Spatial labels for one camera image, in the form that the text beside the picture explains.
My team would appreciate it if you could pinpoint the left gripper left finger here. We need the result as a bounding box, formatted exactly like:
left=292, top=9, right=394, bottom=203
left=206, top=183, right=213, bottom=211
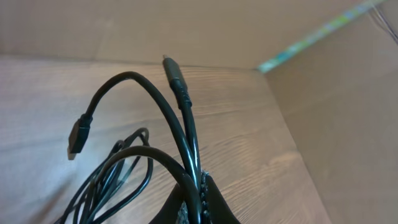
left=149, top=184, right=189, bottom=224

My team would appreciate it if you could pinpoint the cardboard box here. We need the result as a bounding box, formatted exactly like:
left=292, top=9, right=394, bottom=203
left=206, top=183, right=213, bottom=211
left=1, top=1, right=397, bottom=223

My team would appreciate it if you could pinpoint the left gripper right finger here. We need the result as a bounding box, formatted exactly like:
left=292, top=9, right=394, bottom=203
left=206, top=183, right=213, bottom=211
left=200, top=171, right=240, bottom=224

